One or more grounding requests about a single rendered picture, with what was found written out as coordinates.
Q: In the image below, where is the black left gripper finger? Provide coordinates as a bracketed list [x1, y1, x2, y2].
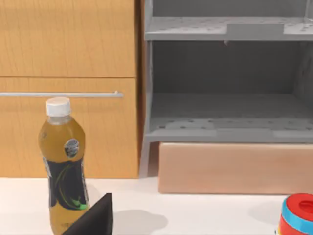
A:
[61, 192, 114, 235]

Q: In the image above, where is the amber bottle with white cap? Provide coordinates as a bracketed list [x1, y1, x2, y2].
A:
[38, 96, 90, 235]

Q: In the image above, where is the wooden cupboard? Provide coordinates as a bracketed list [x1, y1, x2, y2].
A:
[0, 0, 150, 180]

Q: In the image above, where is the pale wooden drawer front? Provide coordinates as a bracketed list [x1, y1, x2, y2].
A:
[157, 141, 313, 195]

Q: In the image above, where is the grey pierced drawer inside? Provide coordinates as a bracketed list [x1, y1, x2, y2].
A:
[143, 0, 313, 144]

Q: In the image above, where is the long metal handle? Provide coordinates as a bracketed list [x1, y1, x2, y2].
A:
[0, 91, 124, 99]

